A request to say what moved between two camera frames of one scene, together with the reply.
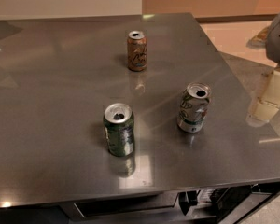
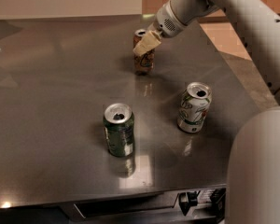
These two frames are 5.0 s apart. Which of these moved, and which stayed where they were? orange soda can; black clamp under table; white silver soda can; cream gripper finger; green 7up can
Moved: orange soda can; cream gripper finger
Stayed: black clamp under table; green 7up can; white silver soda can
